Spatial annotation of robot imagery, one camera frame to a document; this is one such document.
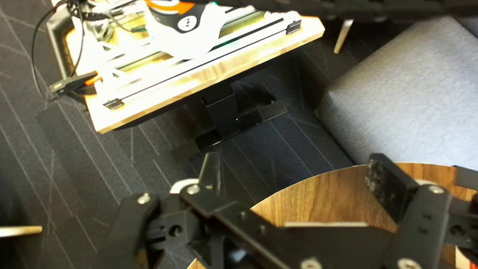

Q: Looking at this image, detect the thin black rod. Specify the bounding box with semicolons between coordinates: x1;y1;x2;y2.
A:
102;19;303;111

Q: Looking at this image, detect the thin black cable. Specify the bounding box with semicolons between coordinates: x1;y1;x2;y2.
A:
30;0;102;96

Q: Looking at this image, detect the grey upholstered ottoman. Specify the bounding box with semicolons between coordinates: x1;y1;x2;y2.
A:
315;14;478;174

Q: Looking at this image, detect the plywood mounting board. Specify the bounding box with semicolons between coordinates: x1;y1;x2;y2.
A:
84;14;327;135

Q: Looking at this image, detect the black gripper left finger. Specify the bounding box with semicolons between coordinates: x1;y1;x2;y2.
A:
91;153;323;269

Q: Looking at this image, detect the slanted white metal leg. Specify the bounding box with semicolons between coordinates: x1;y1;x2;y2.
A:
332;19;355;56

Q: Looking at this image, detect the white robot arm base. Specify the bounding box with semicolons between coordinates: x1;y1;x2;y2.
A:
140;0;240;62

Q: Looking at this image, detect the black orange clamp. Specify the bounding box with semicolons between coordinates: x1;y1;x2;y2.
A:
48;71;102;101

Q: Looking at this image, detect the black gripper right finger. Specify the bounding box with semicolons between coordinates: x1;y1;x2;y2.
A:
366;153;478;269

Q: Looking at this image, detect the black board stand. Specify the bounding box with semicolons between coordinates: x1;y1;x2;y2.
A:
170;81;290;158

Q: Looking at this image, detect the light wooden stick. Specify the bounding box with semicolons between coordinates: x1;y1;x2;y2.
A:
0;225;45;240

